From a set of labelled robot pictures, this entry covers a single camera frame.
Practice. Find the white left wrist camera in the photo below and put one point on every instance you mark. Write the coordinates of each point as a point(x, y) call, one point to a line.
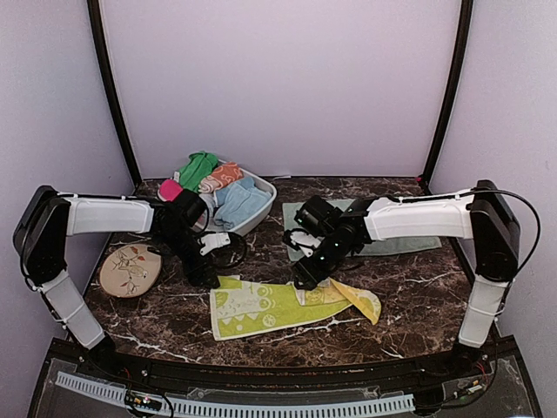
point(212, 241)

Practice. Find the black right corner post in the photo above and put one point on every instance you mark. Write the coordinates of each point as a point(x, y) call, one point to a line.
point(452, 85)

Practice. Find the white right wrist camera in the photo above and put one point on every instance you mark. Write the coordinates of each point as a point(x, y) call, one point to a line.
point(301, 241)

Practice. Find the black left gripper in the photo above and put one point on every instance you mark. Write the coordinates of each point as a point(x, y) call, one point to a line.
point(197, 279)

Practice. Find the green rolled towel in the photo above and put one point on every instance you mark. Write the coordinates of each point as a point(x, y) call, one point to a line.
point(200, 165)

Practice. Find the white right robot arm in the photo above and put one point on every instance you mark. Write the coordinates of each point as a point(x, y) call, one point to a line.
point(480, 214)

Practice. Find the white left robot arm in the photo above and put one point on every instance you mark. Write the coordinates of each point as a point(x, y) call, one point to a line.
point(52, 217)

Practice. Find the black front table rail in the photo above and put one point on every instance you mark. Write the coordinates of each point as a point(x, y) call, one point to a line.
point(419, 372)

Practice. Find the yellow green patterned towel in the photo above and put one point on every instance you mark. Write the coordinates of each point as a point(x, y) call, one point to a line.
point(242, 308)

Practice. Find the black corner post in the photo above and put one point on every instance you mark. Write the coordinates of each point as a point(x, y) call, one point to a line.
point(452, 85)
point(110, 90)

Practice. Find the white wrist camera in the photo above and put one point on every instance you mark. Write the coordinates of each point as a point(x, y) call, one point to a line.
point(301, 241)
point(212, 241)

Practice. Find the mint green panda towel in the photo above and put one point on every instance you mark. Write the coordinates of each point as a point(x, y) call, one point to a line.
point(388, 247)

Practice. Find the light blue rolled towel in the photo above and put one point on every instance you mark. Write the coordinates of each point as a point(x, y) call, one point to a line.
point(238, 202)

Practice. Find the grey plastic basin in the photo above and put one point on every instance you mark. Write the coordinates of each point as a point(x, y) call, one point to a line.
point(208, 224)

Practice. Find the pink microfibre towel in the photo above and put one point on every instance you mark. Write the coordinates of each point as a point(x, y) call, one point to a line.
point(169, 190)

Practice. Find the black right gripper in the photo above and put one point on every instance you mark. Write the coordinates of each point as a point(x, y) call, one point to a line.
point(310, 274)

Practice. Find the black left corner post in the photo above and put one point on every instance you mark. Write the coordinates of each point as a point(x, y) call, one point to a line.
point(110, 90)

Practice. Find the orange rolled towel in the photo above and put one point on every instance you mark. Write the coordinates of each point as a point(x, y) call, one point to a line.
point(221, 177)

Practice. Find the round painted ceramic plate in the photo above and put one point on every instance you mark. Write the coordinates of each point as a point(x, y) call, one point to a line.
point(130, 271)

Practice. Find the small blue rolled towel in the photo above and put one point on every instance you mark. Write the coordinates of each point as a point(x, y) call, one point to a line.
point(210, 203)

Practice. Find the grey slotted cable duct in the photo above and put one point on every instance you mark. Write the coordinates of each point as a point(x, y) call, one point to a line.
point(219, 403)

